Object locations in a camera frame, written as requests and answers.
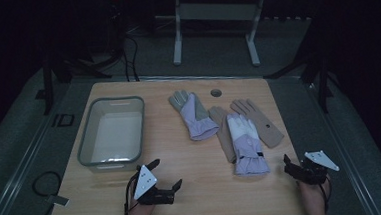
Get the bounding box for black stand with legs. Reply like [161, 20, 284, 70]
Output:
[262, 22, 339, 118]

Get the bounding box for grey plastic bin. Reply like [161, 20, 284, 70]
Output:
[73, 94, 149, 174]

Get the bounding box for black post stand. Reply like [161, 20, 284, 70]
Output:
[33, 55, 57, 117]

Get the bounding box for small grey plug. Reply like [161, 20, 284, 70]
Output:
[46, 193, 70, 208]

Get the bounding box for black tripod with red light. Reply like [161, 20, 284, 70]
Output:
[59, 0, 132, 81]

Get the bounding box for right hand-held gripper cable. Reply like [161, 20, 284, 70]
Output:
[320, 175, 335, 213]

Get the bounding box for black cable loop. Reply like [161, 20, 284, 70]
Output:
[30, 169, 64, 199]

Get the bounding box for white metal stand frame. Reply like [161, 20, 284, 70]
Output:
[153, 0, 272, 73]

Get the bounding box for person's left hand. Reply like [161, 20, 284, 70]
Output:
[125, 189, 157, 215]

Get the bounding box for black rectangular floor bracket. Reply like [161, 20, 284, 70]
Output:
[51, 113, 76, 129]

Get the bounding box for person's right hand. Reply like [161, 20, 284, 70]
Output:
[297, 174, 333, 215]

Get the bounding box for purple grey glove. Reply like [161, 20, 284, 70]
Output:
[167, 87, 221, 144]

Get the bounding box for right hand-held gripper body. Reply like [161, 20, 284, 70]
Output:
[292, 149, 341, 186]

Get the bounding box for black hanging cables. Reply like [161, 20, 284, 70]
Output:
[121, 34, 142, 83]

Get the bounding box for left hand-held gripper cable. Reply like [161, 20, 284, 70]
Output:
[120, 172, 143, 215]

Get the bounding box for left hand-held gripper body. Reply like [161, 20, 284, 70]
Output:
[131, 163, 177, 207]

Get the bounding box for hand-held gripper cable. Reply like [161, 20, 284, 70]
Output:
[120, 172, 143, 215]
[320, 175, 335, 213]

